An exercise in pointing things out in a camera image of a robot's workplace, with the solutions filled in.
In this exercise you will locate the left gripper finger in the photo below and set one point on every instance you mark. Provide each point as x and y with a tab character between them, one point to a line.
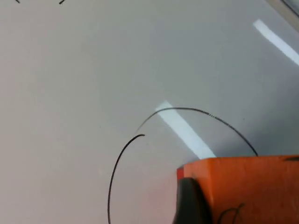
190	205

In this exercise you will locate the orange cube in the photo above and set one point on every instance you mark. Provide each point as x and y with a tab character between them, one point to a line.
252	184

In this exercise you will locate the grey-framed whiteboard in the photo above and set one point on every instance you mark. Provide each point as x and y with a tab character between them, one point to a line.
70	81

